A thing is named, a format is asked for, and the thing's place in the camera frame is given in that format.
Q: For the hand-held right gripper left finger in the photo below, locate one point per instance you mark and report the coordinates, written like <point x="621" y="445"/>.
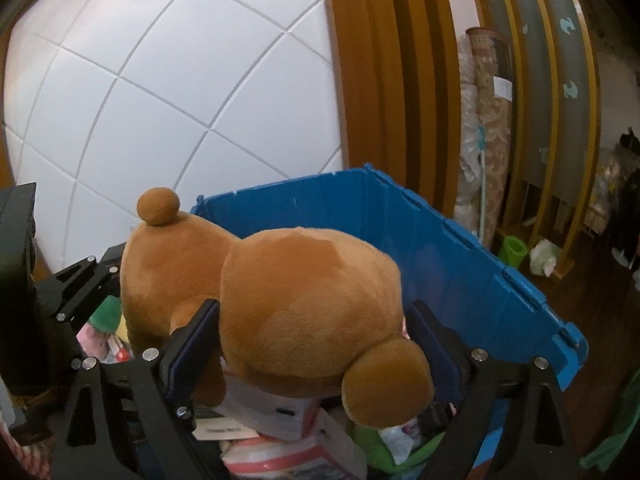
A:
<point x="192" y="347"/>

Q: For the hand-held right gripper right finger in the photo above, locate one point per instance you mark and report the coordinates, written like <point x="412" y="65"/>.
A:
<point x="432" y="355"/>

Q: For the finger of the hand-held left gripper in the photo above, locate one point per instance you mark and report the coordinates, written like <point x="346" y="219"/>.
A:
<point x="82" y="280"/>

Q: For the blue plastic storage bin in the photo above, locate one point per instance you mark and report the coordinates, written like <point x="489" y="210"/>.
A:
<point x="450" y="270"/>

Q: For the brown teddy bear plush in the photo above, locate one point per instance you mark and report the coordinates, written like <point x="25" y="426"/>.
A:
<point x="300" y="300"/>

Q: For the white plastic package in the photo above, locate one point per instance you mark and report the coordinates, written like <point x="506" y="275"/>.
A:
<point x="260" y="402"/>

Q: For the clear plastic bag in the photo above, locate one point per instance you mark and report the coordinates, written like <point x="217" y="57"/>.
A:
<point x="400" y="442"/>

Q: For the green plastic bag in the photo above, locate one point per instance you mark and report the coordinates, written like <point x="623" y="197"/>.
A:
<point x="370" y="440"/>

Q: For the green plastic cup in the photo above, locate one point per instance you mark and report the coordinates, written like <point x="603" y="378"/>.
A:
<point x="514" y="252"/>

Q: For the crumpled white paper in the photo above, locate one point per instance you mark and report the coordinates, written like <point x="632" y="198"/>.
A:
<point x="545" y="257"/>

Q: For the pink striped tissue pack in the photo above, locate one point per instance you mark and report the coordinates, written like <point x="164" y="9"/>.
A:
<point x="295" y="460"/>

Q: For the green cloth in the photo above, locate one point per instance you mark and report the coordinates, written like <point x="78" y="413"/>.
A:
<point x="617" y="430"/>

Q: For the rolled brown patterned carpet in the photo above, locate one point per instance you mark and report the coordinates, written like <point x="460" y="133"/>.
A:
<point x="495" y="150"/>

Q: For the rolled beige patterned carpet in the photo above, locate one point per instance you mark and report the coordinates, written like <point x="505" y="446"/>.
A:
<point x="469" y="125"/>

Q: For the pile of yellow bags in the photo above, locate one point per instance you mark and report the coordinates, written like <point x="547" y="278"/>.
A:
<point x="602" y="195"/>

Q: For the black bag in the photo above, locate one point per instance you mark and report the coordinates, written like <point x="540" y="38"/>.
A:
<point x="629" y="190"/>

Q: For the wooden frosted glass partition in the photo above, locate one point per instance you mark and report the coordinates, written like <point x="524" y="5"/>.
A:
<point x="565" y="110"/>

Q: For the wooden door frame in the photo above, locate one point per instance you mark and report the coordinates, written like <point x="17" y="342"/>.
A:
<point x="380" y="85"/>

